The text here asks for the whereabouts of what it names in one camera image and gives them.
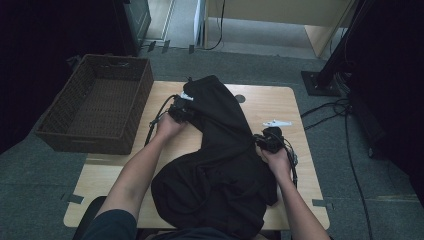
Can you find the person's left hand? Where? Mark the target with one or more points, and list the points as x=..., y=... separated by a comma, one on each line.
x=168, y=128

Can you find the black metal stand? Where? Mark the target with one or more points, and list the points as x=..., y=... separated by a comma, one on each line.
x=320, y=83

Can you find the grey floor tape strip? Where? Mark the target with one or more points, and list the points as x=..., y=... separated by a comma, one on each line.
x=321, y=203

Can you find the person's right hand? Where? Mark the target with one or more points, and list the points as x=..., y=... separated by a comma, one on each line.
x=278, y=165

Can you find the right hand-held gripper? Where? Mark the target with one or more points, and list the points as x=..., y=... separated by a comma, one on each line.
x=271, y=141

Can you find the light wooden desk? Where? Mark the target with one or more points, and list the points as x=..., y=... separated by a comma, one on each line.
x=283, y=13

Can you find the black pants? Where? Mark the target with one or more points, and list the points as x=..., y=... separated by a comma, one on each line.
x=220, y=173

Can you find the dark curtain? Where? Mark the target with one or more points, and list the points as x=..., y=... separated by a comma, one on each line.
x=393, y=83
x=33, y=50

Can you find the dark cabinet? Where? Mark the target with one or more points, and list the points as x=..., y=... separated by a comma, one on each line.
x=133, y=26

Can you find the round dark table grommet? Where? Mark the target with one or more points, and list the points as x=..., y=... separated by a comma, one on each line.
x=241, y=99

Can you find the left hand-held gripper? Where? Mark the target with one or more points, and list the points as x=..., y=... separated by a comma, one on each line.
x=180, y=111

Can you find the brown wicker basket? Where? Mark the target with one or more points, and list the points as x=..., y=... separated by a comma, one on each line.
x=100, y=110

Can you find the dark floor tape piece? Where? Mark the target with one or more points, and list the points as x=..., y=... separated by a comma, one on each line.
x=151, y=46
x=191, y=49
x=166, y=46

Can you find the person's dark shirt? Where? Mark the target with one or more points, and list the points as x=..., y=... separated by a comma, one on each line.
x=110, y=226

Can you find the white panel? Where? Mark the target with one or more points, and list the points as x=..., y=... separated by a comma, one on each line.
x=199, y=20

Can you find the black chair armrest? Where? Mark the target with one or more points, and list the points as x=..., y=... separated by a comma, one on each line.
x=88, y=216

